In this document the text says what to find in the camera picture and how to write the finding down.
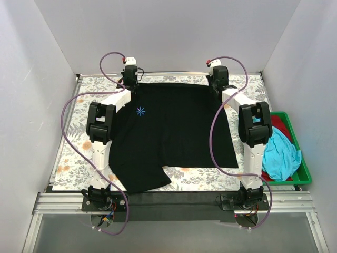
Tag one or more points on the aluminium frame rail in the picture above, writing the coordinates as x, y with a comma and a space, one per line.
173, 205

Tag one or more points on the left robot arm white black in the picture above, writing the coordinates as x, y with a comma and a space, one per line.
100, 122

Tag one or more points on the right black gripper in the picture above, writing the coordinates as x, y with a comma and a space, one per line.
221, 87

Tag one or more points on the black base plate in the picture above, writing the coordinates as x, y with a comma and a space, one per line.
245, 200
102, 199

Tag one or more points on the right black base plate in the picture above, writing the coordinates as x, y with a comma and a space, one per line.
245, 200

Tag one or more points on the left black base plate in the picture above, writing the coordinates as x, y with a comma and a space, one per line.
102, 199

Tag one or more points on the red t shirt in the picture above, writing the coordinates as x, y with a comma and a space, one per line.
280, 124

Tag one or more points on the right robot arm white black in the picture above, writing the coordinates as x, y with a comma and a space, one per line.
254, 123

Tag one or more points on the black t shirt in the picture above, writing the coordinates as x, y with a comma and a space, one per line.
169, 124

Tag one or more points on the floral table mat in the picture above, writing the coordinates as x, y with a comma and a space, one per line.
74, 173

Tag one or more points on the cyan t shirt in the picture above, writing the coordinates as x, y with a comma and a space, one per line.
281, 155

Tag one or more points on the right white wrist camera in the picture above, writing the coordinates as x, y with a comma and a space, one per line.
213, 63

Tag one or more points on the green plastic bin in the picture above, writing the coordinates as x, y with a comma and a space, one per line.
302, 175

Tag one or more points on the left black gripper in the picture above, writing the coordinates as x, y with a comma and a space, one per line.
129, 86

